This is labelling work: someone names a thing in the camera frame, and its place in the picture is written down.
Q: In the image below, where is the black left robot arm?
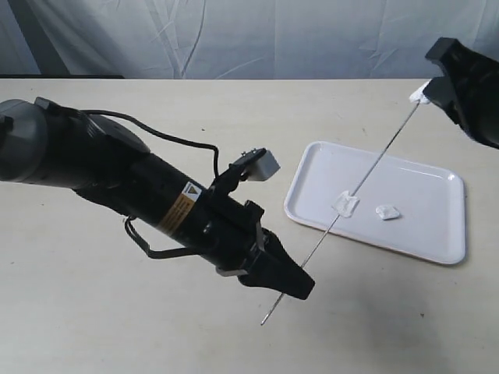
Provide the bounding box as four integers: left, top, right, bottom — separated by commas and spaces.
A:
1, 97, 315, 300

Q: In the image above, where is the white plastic tray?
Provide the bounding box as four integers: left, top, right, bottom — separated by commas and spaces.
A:
284, 141, 466, 265

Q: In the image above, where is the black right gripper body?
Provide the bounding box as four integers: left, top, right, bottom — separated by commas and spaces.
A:
426, 37, 498, 149

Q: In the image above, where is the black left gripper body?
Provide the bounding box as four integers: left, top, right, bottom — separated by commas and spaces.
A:
194, 187, 273, 277

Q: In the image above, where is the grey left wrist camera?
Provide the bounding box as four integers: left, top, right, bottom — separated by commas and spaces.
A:
235, 148, 281, 182

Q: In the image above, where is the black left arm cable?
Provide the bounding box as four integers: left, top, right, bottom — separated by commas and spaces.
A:
85, 109, 235, 259

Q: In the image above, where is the thin metal skewer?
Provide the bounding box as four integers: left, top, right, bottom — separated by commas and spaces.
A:
260, 98, 423, 326

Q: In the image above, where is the white cotton piece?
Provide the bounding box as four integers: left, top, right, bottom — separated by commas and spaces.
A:
409, 81, 430, 105
375, 205, 402, 221
332, 190, 360, 218

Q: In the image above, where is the white backdrop curtain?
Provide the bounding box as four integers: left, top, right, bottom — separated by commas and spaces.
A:
1, 1, 498, 79

